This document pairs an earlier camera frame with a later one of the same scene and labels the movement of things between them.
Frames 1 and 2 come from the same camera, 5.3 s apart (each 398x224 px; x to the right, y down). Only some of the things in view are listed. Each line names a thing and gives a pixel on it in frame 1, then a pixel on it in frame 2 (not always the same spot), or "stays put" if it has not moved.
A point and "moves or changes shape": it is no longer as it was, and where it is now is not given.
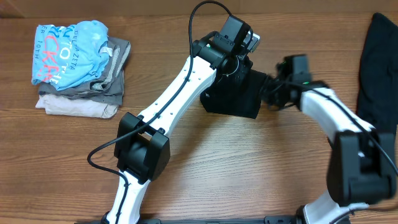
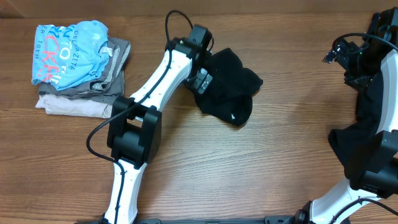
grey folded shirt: (108, 87) stays put
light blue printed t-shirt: (69, 56) stays put
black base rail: (270, 219) stays put
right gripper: (278, 104) -> (361, 81)
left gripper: (239, 74) -> (201, 81)
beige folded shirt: (59, 106) stays put
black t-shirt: (242, 100) moves or changes shape
